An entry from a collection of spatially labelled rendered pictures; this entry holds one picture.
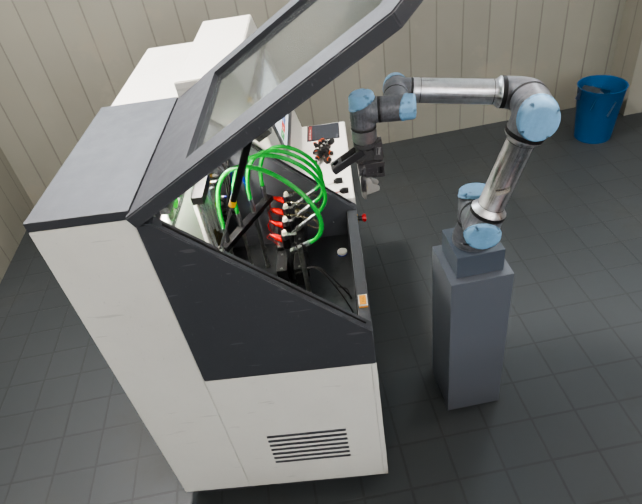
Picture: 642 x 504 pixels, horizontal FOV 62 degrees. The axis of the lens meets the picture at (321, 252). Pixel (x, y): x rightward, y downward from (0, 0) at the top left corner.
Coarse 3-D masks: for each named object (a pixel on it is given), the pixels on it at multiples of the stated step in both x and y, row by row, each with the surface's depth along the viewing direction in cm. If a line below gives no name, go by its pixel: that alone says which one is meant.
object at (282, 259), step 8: (296, 224) 209; (304, 232) 206; (296, 240) 202; (304, 240) 202; (280, 256) 196; (296, 256) 194; (304, 256) 194; (280, 264) 192; (288, 264) 195; (296, 264) 191; (280, 272) 190; (288, 272) 193; (296, 272) 190; (288, 280) 192; (296, 280) 193
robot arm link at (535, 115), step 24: (528, 96) 149; (552, 96) 151; (528, 120) 148; (552, 120) 147; (504, 144) 160; (528, 144) 153; (504, 168) 161; (504, 192) 166; (480, 216) 172; (504, 216) 173; (480, 240) 176
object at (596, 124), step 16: (592, 80) 401; (608, 80) 398; (624, 80) 388; (576, 96) 389; (592, 96) 381; (608, 96) 377; (576, 112) 403; (592, 112) 388; (608, 112) 385; (576, 128) 408; (592, 128) 396; (608, 128) 395
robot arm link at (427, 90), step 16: (384, 80) 168; (400, 80) 162; (416, 80) 162; (432, 80) 162; (448, 80) 161; (464, 80) 161; (480, 80) 161; (496, 80) 161; (512, 80) 159; (528, 80) 156; (416, 96) 162; (432, 96) 162; (448, 96) 162; (464, 96) 161; (480, 96) 161; (496, 96) 160
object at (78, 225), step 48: (144, 96) 201; (96, 144) 168; (144, 144) 163; (48, 192) 148; (96, 192) 144; (48, 240) 141; (96, 240) 141; (96, 288) 152; (144, 288) 152; (96, 336) 164; (144, 336) 165; (144, 384) 180; (192, 384) 181; (192, 432) 199; (192, 480) 221; (240, 480) 222
